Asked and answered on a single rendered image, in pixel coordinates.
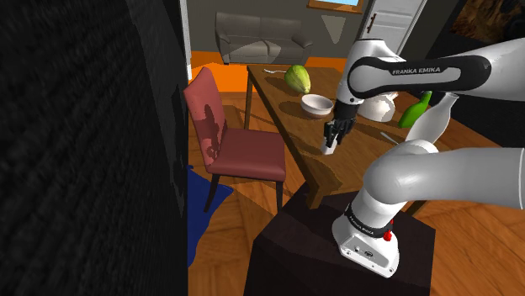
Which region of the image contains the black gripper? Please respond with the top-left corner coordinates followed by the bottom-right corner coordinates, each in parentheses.
top-left (323, 100), bottom-right (362, 148)

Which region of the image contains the small white box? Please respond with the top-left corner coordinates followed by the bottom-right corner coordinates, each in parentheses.
top-left (321, 138), bottom-right (340, 156)

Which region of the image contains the white and brown bowl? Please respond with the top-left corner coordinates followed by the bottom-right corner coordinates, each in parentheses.
top-left (300, 93), bottom-right (335, 120)

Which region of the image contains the wooden dining table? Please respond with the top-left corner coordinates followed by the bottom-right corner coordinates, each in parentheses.
top-left (244, 64), bottom-right (502, 219)

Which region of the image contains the white round jug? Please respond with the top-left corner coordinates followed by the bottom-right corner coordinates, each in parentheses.
top-left (359, 92), bottom-right (400, 123)

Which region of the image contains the silver knife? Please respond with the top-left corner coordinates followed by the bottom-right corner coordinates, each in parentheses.
top-left (379, 130), bottom-right (401, 145)

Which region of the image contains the green glass bottle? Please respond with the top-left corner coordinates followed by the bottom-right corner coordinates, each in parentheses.
top-left (397, 91), bottom-right (433, 130)

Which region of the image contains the white bottle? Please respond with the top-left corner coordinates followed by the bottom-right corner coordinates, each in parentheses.
top-left (405, 92), bottom-right (460, 145)

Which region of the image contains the red upholstered chair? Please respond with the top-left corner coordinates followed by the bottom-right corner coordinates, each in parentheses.
top-left (183, 66), bottom-right (287, 214)

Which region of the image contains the grey sofa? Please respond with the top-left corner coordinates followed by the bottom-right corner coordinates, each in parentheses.
top-left (215, 11), bottom-right (315, 66)

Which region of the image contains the dark robot stand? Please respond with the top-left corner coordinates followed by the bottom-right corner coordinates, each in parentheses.
top-left (243, 182), bottom-right (437, 296)

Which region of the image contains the white panel door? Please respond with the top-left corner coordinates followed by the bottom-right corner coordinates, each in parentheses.
top-left (358, 0), bottom-right (428, 56)

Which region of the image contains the wood framed window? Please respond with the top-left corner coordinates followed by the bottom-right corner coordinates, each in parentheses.
top-left (306, 0), bottom-right (365, 16)

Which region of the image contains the blue rug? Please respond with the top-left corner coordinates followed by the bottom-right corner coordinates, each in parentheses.
top-left (188, 164), bottom-right (236, 268)

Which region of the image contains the dark framed wall picture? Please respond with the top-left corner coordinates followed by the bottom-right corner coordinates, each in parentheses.
top-left (449, 0), bottom-right (525, 45)

